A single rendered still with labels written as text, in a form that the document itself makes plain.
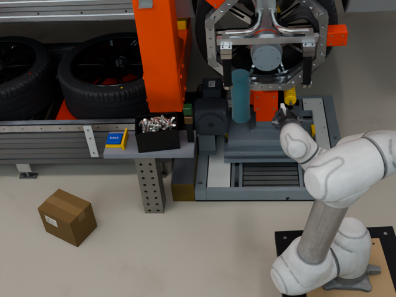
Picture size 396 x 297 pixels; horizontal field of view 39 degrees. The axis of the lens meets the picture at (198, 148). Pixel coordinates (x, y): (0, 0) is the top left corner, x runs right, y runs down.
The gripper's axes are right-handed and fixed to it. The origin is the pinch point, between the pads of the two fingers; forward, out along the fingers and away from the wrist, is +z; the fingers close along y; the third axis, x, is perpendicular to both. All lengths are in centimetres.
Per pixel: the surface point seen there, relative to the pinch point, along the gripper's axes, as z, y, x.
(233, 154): 48, 21, 43
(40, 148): 52, 126, 34
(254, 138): 50, 10, 35
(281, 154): 46, -4, 44
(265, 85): 32.1, 4.4, -0.3
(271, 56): 11.2, 3.1, -20.4
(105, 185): 50, 93, 58
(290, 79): 30.6, -7.3, -2.6
